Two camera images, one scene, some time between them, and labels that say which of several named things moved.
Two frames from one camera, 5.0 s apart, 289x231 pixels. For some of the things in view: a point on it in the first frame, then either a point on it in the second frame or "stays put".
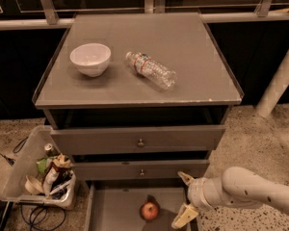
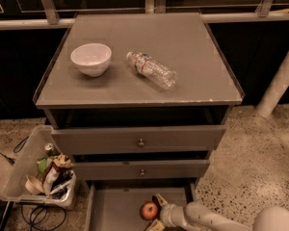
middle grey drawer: [141, 169] stays put
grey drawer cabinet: [138, 102] stays put
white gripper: [195, 192] -> [167, 214]
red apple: [149, 211] stays put
